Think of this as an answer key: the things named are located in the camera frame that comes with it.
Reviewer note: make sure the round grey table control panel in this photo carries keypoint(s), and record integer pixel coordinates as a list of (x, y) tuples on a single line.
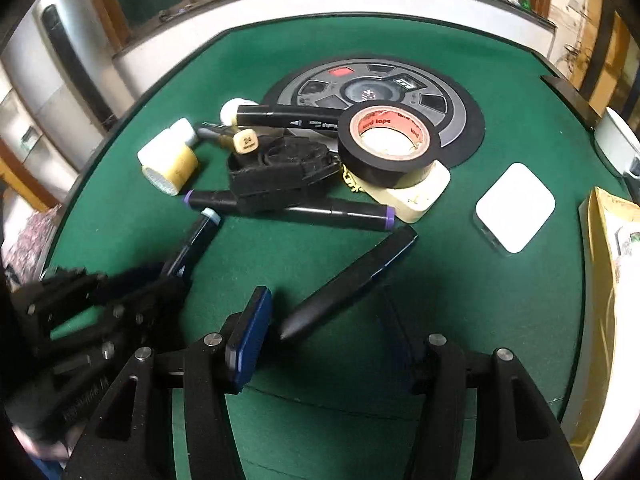
[(450, 105)]

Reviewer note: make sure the yellow box with items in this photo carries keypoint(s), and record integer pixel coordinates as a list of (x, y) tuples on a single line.
[(600, 270)]

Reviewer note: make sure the white cup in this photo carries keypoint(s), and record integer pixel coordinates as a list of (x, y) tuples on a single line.
[(612, 140)]

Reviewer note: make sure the black marker dark blue cap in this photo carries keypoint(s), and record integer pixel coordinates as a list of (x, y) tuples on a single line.
[(345, 285)]

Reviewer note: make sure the small white bottle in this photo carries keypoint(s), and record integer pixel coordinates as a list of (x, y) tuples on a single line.
[(182, 130)]

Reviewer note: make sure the black marker white cap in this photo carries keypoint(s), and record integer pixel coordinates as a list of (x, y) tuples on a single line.
[(280, 117)]

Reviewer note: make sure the black tape roll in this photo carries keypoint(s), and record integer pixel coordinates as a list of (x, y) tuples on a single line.
[(350, 155)]

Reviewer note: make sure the black marker purple caps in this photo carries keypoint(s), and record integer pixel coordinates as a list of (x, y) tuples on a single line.
[(325, 212)]

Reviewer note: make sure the white square lidded box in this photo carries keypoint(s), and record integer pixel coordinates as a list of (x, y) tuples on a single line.
[(515, 207)]

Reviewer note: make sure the silver standing air conditioner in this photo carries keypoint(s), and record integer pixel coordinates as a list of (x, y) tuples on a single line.
[(65, 60)]

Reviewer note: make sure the black marker light blue cap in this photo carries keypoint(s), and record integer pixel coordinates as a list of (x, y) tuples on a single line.
[(197, 237)]

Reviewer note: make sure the cream plastic box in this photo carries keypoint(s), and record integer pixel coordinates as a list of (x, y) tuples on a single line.
[(425, 195)]

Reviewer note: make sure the white bottle yellow label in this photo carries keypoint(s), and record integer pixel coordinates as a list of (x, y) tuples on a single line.
[(175, 165)]

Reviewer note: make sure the black marker beige cap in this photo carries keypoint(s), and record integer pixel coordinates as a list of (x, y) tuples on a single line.
[(245, 142)]

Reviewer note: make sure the black plastic holder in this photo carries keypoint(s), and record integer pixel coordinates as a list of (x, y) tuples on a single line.
[(270, 180)]

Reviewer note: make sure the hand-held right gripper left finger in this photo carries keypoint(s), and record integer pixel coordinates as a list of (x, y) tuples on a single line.
[(250, 330)]

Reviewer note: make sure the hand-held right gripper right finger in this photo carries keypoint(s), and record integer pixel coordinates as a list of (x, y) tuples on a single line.
[(400, 330)]

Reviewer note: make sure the floral cloth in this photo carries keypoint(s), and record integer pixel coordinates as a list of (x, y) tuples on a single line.
[(30, 235)]

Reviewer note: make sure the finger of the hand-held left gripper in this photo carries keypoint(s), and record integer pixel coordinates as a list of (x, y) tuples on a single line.
[(135, 310), (75, 285)]

